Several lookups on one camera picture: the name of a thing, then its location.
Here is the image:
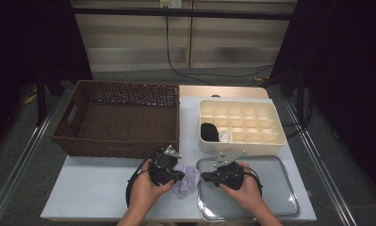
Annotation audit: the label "brown wicker basket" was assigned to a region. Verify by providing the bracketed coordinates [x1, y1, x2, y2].
[51, 79, 181, 161]

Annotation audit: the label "black horizontal bar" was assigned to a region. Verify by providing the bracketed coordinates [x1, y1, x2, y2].
[71, 7, 298, 22]

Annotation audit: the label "dark curtain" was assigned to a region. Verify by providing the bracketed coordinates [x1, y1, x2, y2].
[270, 0, 376, 202]
[0, 0, 94, 158]

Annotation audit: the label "black floor cables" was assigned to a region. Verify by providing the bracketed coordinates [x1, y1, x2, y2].
[281, 88, 314, 139]

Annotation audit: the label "clear plastic lid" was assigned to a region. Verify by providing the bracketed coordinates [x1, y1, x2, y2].
[195, 155, 302, 222]

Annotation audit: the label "white sock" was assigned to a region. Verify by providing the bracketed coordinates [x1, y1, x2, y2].
[218, 129, 234, 143]

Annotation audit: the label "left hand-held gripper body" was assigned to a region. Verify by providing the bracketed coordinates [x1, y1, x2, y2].
[148, 144, 183, 187]

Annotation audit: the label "black metal stand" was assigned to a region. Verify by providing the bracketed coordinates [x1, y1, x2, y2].
[34, 72, 66, 127]

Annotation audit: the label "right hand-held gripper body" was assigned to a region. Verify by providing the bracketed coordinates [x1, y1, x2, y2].
[211, 150, 248, 191]

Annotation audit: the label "metal floor rail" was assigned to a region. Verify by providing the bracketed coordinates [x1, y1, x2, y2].
[0, 100, 62, 226]
[284, 98, 359, 226]

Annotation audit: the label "black hanging wall cable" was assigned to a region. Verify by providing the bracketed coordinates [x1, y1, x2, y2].
[165, 15, 274, 88]

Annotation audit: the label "lilac sock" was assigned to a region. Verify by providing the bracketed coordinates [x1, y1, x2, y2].
[171, 163, 201, 198]

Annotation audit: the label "white wall socket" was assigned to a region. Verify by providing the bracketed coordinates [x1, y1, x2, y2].
[159, 0, 184, 9]

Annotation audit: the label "light wooden board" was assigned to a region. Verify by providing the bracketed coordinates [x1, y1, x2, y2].
[178, 85, 270, 100]

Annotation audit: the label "cream divided organizer box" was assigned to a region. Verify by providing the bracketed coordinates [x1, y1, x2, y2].
[198, 100, 288, 157]

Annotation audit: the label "small yellow object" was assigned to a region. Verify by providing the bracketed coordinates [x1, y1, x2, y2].
[23, 93, 38, 105]

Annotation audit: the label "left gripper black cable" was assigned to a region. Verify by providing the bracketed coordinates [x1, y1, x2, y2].
[124, 150, 161, 209]

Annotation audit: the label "black sock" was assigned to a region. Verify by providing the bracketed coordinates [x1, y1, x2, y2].
[200, 122, 221, 143]

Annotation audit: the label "person's left hand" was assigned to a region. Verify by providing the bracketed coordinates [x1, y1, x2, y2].
[130, 158, 175, 216]

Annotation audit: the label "person's right hand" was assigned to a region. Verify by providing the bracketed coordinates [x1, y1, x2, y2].
[219, 160, 264, 216]

